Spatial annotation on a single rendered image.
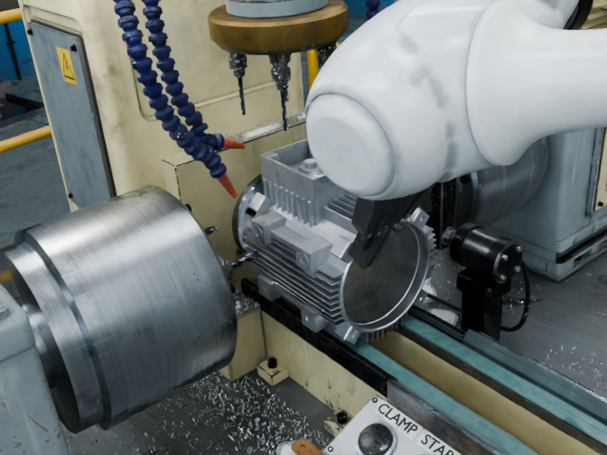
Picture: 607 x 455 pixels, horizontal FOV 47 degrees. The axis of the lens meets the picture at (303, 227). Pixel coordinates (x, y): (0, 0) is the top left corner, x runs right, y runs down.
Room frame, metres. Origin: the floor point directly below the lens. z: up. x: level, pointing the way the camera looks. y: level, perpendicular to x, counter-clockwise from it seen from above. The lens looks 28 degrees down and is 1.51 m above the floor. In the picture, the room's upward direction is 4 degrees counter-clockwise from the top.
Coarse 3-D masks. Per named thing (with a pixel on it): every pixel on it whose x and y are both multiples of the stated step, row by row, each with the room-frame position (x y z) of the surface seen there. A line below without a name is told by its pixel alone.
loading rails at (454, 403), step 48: (288, 336) 0.84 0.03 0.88; (384, 336) 0.82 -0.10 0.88; (432, 336) 0.77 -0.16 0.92; (480, 336) 0.74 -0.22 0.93; (336, 384) 0.76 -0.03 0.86; (384, 384) 0.68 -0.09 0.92; (432, 384) 0.75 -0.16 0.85; (480, 384) 0.69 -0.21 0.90; (528, 384) 0.66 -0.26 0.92; (576, 384) 0.63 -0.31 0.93; (336, 432) 0.71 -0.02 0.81; (432, 432) 0.61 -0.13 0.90; (480, 432) 0.58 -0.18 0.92; (528, 432) 0.63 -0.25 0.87; (576, 432) 0.58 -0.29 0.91
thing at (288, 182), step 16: (304, 144) 0.95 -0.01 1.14; (272, 160) 0.88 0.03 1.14; (288, 160) 0.93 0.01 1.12; (304, 160) 0.94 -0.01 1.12; (272, 176) 0.88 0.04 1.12; (288, 176) 0.85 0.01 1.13; (304, 176) 0.82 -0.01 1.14; (320, 176) 0.82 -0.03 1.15; (272, 192) 0.88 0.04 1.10; (288, 192) 0.85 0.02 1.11; (304, 192) 0.82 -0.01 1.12; (320, 192) 0.81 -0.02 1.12; (336, 192) 0.83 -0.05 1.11; (288, 208) 0.85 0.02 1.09; (304, 208) 0.82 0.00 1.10; (320, 208) 0.81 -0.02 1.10
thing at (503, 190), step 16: (544, 144) 1.05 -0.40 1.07; (528, 160) 1.00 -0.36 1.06; (544, 160) 1.04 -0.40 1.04; (464, 176) 0.93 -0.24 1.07; (480, 176) 0.93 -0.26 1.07; (496, 176) 0.95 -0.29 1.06; (512, 176) 0.97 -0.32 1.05; (528, 176) 1.00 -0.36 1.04; (464, 192) 0.94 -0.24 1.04; (480, 192) 0.93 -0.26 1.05; (496, 192) 0.95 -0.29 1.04; (512, 192) 0.98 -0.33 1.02; (528, 192) 1.01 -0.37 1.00; (464, 208) 0.94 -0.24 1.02; (480, 208) 0.93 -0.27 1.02; (496, 208) 0.96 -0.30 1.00; (512, 208) 1.00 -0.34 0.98; (480, 224) 0.95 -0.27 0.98
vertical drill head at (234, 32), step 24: (240, 0) 0.89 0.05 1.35; (264, 0) 0.87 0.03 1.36; (288, 0) 0.87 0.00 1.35; (312, 0) 0.88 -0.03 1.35; (336, 0) 0.95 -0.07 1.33; (216, 24) 0.88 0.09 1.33; (240, 24) 0.85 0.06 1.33; (264, 24) 0.84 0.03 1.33; (288, 24) 0.84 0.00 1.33; (312, 24) 0.85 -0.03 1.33; (336, 24) 0.87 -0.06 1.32; (240, 48) 0.85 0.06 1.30; (264, 48) 0.84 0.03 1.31; (288, 48) 0.84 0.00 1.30; (312, 48) 0.86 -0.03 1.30; (336, 48) 0.91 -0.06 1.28; (240, 72) 0.94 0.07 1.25; (288, 72) 0.86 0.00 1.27; (240, 96) 0.94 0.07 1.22
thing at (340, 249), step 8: (256, 200) 0.89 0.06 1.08; (264, 200) 0.88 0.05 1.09; (256, 208) 0.88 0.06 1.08; (264, 208) 0.88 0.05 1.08; (416, 216) 0.80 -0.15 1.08; (424, 216) 0.81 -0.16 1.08; (424, 224) 0.81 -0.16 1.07; (336, 240) 0.75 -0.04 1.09; (344, 240) 0.74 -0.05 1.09; (336, 248) 0.74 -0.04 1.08; (344, 248) 0.73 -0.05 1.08; (336, 256) 0.73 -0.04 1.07; (344, 256) 0.73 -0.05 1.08; (424, 296) 0.81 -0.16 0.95; (416, 304) 0.80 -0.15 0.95; (336, 328) 0.75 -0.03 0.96; (344, 328) 0.74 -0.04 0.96; (352, 328) 0.73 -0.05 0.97; (344, 336) 0.73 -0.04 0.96; (352, 336) 0.74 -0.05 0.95
